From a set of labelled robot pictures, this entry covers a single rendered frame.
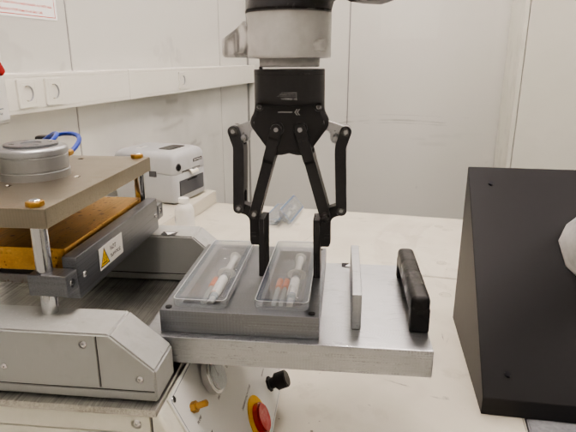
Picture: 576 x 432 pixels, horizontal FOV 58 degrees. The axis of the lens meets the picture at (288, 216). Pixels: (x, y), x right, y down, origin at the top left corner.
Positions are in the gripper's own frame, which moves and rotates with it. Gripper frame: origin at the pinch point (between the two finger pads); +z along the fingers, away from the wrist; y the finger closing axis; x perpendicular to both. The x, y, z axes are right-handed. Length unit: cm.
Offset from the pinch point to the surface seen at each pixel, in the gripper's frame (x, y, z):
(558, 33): 195, 97, -32
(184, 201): 70, -35, 14
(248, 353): -10.9, -3.2, 7.5
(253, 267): 2.4, -4.9, 3.6
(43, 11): 85, -76, -34
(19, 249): -10.4, -26.7, -2.6
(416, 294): -6.5, 13.7, 2.3
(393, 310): -2.6, 12.0, 6.2
